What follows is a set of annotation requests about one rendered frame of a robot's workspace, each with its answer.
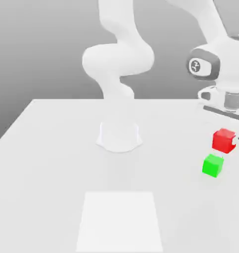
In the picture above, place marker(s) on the small red cube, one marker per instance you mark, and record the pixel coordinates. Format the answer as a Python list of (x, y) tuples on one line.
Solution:
[(222, 141)]

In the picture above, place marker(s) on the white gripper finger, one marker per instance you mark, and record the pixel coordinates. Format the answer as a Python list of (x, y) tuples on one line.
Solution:
[(236, 137)]

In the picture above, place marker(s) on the small green cube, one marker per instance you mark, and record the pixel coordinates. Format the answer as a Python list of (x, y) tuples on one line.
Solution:
[(212, 166)]

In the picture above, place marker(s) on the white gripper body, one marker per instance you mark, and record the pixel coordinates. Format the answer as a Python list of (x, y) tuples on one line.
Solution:
[(228, 118)]

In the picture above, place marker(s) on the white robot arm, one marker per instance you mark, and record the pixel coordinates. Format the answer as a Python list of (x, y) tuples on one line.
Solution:
[(119, 59)]

